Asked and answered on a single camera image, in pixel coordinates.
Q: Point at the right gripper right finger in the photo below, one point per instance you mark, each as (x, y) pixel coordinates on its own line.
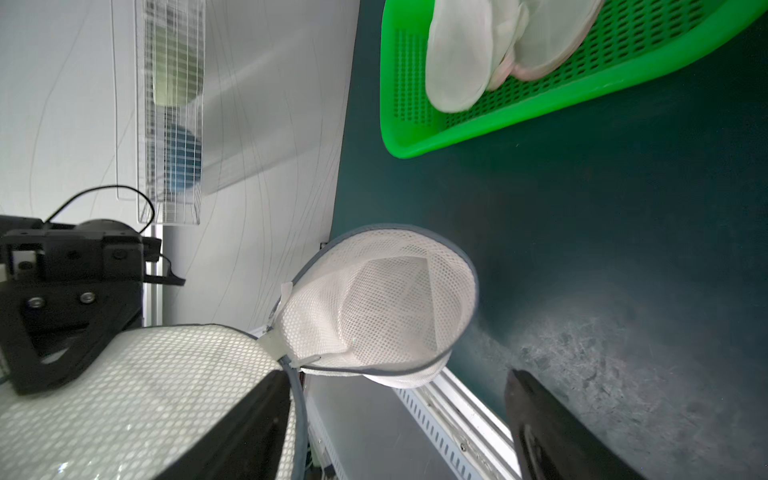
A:
(549, 441)

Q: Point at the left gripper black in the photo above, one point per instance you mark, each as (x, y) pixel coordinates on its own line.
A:
(66, 292)

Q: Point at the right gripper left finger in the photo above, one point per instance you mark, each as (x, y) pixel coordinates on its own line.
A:
(247, 442)

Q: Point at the white mesh laundry bag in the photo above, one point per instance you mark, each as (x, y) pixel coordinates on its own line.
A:
(388, 304)

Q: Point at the green plastic basket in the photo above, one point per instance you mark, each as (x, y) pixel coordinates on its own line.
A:
(630, 43)

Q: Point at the round white mesh bag left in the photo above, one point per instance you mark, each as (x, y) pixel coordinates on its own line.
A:
(471, 50)

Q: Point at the round white mesh bag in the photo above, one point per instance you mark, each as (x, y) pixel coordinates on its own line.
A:
(471, 50)
(554, 30)

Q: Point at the round white mesh bag right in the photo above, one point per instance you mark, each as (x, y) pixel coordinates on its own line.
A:
(554, 30)

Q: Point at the blue ceramic bowl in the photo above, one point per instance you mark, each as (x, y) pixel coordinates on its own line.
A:
(183, 164)

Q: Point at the light green ceramic bowl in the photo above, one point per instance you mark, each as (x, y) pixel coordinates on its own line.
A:
(177, 71)

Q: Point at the white slotted cable duct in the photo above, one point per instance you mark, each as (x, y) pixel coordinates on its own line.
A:
(472, 440)

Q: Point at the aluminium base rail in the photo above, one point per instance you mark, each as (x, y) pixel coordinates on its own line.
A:
(371, 432)

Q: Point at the white wire wall basket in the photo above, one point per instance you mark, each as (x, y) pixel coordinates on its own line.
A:
(140, 155)

